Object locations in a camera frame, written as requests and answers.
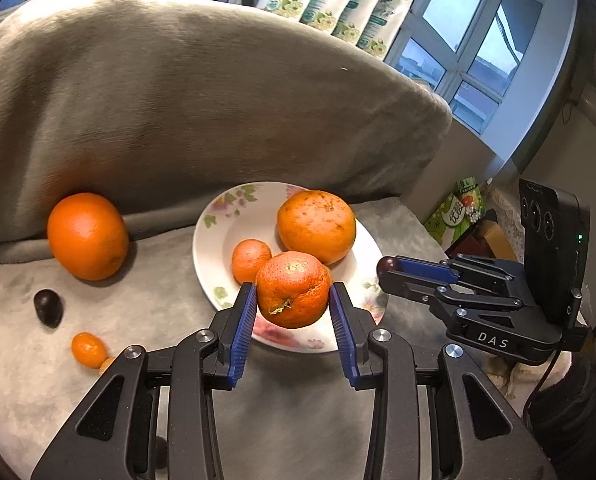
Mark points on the large rough tangerine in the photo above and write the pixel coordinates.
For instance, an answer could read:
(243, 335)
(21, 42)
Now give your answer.
(318, 223)

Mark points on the small tangerine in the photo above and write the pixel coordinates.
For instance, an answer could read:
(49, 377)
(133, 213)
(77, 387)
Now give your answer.
(248, 257)

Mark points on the grey seat cover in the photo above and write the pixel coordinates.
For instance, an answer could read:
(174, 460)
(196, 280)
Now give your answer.
(291, 416)

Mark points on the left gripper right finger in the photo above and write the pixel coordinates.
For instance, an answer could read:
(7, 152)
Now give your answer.
(439, 398)

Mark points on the brown longan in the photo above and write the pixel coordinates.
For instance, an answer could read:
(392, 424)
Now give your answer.
(107, 363)

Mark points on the medium tangerine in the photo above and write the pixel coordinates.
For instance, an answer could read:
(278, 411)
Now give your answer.
(292, 290)

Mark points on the small kumquat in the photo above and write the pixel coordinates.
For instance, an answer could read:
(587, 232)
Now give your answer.
(88, 350)

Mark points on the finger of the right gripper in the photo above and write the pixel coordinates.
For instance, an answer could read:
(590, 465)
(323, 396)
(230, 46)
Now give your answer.
(420, 286)
(428, 268)

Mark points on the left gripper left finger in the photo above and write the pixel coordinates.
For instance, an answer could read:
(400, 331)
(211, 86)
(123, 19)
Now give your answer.
(111, 434)

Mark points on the white floral plate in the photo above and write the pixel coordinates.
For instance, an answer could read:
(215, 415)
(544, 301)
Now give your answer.
(236, 234)

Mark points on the green tissue pack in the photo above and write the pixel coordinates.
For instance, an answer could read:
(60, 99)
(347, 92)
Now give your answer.
(457, 213)

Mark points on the grey blanket cushion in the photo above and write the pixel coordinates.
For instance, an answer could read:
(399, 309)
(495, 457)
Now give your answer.
(160, 104)

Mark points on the red cardboard box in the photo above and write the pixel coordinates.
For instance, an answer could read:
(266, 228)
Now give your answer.
(486, 239)

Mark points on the dark cherry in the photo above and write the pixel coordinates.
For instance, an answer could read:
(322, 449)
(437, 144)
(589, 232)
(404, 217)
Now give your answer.
(387, 264)
(161, 453)
(49, 307)

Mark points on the large smooth orange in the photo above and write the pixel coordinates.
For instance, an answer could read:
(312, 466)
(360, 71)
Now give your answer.
(88, 236)

